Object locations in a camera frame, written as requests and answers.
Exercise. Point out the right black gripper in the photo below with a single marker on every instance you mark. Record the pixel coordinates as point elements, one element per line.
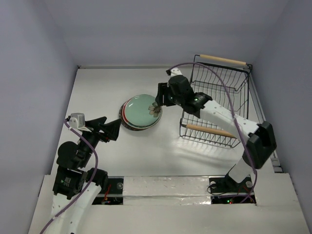
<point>163,94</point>

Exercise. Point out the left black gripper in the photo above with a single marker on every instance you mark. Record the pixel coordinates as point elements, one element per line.
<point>110,128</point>

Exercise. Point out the grey deer snowflake plate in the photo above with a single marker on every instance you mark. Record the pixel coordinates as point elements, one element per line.
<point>150,126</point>

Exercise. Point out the green leaf plate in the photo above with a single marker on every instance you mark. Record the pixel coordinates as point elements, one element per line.
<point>144,97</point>

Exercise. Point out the red teal flower plate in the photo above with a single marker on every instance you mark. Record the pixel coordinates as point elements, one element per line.
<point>141,114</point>

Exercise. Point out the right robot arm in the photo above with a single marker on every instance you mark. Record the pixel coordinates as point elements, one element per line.
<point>258,139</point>

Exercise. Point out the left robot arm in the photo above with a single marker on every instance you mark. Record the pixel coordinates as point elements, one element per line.
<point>78,179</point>

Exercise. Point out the white front platform board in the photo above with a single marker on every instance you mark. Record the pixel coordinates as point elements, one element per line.
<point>173,205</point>

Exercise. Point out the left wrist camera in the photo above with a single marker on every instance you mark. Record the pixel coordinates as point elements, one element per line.
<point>76,121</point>

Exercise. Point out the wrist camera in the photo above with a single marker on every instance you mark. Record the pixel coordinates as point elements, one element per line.
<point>76,121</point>
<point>173,72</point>

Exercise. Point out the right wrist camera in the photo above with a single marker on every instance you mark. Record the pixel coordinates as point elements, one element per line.
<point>173,72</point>

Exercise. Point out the black wire dish rack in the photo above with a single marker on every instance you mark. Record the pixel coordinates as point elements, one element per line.
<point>209,80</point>

